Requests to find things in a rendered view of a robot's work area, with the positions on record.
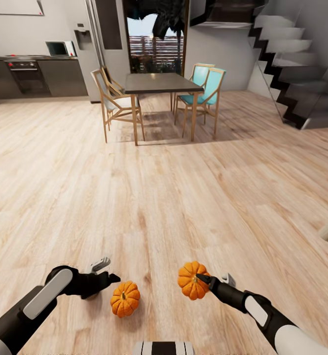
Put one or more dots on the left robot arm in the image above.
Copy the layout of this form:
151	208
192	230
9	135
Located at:
22	320

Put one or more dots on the stairs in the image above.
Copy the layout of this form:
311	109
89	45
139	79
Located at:
289	40

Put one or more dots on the pumpkin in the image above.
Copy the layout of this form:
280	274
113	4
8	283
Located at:
192	286
125	299

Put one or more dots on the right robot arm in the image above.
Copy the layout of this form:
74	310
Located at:
283	335

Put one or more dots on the fixed window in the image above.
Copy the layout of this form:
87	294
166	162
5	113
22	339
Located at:
156	35

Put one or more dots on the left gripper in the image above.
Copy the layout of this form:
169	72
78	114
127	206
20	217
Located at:
96	282

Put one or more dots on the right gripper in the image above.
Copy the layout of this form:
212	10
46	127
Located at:
222	291

